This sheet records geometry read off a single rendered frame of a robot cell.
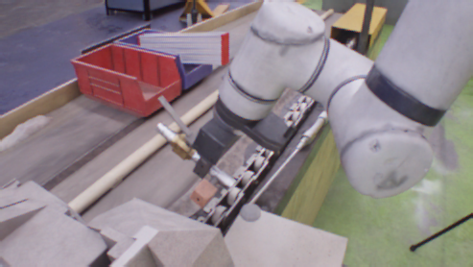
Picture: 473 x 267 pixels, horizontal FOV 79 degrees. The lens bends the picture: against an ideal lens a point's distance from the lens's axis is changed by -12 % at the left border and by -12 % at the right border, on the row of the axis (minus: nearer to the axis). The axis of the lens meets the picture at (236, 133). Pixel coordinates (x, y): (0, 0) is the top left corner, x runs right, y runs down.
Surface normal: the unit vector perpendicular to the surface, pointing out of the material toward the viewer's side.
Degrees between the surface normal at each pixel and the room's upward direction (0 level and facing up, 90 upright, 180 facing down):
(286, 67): 99
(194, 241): 54
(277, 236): 0
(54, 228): 10
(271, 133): 25
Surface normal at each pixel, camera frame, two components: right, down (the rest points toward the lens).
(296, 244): 0.02, -0.82
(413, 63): -0.72, 0.18
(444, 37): -0.48, 0.37
